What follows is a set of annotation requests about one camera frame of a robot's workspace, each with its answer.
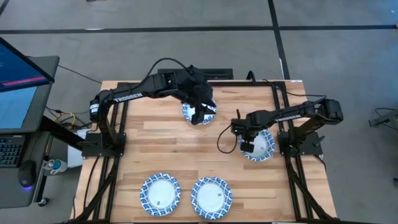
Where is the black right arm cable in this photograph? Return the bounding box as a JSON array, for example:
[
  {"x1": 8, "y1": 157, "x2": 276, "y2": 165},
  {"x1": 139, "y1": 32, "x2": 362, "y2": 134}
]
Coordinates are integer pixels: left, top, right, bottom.
[{"x1": 262, "y1": 79, "x2": 327, "y2": 104}]

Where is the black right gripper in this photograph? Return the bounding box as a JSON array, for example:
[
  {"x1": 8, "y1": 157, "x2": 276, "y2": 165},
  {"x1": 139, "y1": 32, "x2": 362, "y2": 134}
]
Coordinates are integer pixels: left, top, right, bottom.
[{"x1": 230, "y1": 116, "x2": 261, "y2": 154}]

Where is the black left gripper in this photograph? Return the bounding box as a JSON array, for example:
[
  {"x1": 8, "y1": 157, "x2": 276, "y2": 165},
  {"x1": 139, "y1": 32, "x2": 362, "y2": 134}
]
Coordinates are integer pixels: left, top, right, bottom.
[{"x1": 177, "y1": 65, "x2": 218, "y2": 126}]

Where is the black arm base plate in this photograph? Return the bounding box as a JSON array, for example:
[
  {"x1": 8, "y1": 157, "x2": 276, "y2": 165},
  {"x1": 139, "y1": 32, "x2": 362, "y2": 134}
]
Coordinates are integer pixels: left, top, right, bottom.
[
  {"x1": 81, "y1": 133, "x2": 127, "y2": 158},
  {"x1": 277, "y1": 131, "x2": 324, "y2": 157}
]

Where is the yellow cable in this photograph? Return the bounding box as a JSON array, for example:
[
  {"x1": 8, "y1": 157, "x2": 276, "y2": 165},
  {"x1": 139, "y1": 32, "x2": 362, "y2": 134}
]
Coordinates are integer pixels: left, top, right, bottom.
[{"x1": 54, "y1": 111, "x2": 76, "y2": 129}]

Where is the black computer mouse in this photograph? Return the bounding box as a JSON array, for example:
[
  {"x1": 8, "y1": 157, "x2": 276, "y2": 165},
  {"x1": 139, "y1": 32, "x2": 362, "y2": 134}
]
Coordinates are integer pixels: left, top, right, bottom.
[{"x1": 17, "y1": 159, "x2": 37, "y2": 189}]

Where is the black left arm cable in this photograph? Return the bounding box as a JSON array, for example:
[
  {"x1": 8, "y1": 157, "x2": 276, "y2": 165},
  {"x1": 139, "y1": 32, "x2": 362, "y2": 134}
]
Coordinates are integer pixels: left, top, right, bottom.
[{"x1": 148, "y1": 57, "x2": 195, "y2": 78}]

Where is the white and teal bottle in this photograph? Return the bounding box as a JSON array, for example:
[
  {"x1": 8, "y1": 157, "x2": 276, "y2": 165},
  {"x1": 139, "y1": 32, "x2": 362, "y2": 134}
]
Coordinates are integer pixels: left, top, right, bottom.
[{"x1": 43, "y1": 158, "x2": 68, "y2": 174}]

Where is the black backlit keyboard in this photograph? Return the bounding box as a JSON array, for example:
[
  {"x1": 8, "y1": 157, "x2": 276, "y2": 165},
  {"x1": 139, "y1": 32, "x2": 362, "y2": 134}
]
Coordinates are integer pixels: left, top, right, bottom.
[{"x1": 0, "y1": 134, "x2": 26, "y2": 169}]

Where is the grey computer desk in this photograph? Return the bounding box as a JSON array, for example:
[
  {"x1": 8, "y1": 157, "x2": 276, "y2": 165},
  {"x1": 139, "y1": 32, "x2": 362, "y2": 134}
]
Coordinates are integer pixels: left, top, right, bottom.
[{"x1": 0, "y1": 130, "x2": 60, "y2": 209}]

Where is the black aluminium table frame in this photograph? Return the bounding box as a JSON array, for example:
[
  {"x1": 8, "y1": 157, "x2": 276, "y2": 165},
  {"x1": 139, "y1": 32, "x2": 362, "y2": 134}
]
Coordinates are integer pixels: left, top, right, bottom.
[{"x1": 63, "y1": 80, "x2": 343, "y2": 224}]

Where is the black rectangular panel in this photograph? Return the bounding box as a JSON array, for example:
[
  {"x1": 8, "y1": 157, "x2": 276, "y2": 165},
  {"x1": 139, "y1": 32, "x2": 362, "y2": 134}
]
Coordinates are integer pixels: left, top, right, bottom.
[{"x1": 157, "y1": 68, "x2": 234, "y2": 80}]

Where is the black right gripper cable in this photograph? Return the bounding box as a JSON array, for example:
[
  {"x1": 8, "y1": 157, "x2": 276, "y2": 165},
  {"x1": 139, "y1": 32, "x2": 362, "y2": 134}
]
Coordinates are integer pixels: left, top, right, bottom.
[{"x1": 216, "y1": 123, "x2": 240, "y2": 154}]

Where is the grey monitor light blue screen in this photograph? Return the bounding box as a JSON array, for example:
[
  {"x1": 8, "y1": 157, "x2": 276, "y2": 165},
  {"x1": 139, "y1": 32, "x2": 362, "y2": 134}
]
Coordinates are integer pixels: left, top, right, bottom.
[{"x1": 0, "y1": 55, "x2": 60, "y2": 134}]

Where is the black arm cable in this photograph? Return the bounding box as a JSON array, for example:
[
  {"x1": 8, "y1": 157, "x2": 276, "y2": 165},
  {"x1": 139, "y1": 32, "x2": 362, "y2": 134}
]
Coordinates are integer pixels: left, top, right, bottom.
[
  {"x1": 262, "y1": 79, "x2": 327, "y2": 104},
  {"x1": 148, "y1": 57, "x2": 195, "y2": 78}
]

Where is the monitor with dark blue screen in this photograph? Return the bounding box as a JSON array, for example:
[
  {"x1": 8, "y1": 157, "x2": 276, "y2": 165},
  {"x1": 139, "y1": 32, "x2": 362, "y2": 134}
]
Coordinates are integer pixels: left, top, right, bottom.
[{"x1": 0, "y1": 37, "x2": 56, "y2": 93}]

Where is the blue patterned paper bowl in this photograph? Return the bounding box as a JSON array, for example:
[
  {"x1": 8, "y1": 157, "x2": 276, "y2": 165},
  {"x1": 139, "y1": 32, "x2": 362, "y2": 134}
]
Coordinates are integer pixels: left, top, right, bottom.
[
  {"x1": 238, "y1": 129, "x2": 276, "y2": 162},
  {"x1": 181, "y1": 100, "x2": 218, "y2": 126},
  {"x1": 139, "y1": 172, "x2": 182, "y2": 217},
  {"x1": 190, "y1": 176, "x2": 233, "y2": 220}
]

